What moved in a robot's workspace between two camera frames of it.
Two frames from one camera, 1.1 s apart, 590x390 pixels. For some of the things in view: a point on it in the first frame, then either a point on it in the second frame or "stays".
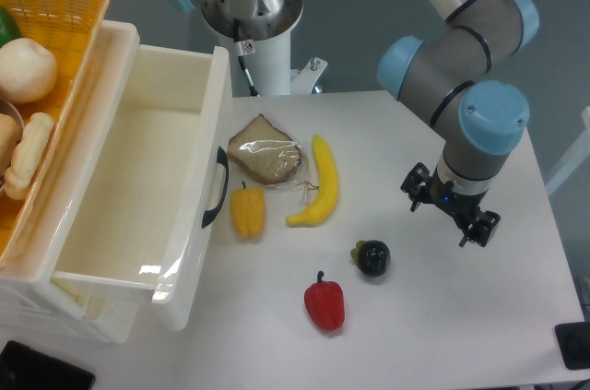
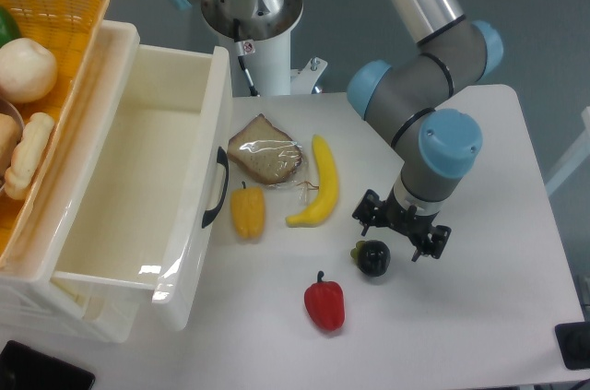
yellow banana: (328, 189) stays
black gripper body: (462, 205) → (418, 229)
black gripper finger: (418, 184) → (367, 209)
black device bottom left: (25, 368) stays
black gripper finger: (481, 230) → (438, 238)
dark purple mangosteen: (372, 256) stays
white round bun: (28, 70) stays
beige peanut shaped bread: (27, 155) stays
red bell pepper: (324, 302) stays
